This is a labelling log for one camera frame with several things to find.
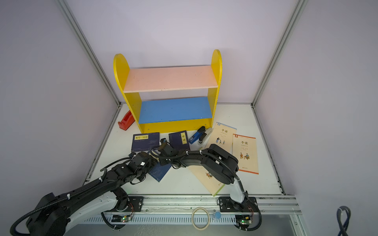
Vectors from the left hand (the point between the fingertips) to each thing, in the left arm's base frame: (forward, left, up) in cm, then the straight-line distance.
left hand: (155, 165), depth 85 cm
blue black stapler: (+25, -28, +1) cm, 38 cm away
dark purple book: (+17, +11, -3) cm, 21 cm away
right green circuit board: (-25, -47, -3) cm, 54 cm away
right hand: (+4, -3, -4) cm, 7 cm away
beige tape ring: (-28, -30, -2) cm, 41 cm away
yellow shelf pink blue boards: (+29, +3, +12) cm, 32 cm away
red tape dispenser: (+31, +26, +2) cm, 41 cm away
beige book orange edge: (+12, -57, -3) cm, 58 cm away
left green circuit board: (-25, +15, -5) cm, 30 cm away
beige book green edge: (-7, -31, -5) cm, 33 cm away
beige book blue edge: (+22, -43, -3) cm, 48 cm away
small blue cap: (-25, -33, +9) cm, 42 cm away
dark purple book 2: (+18, -13, -2) cm, 22 cm away
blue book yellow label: (-3, -2, -3) cm, 4 cm away
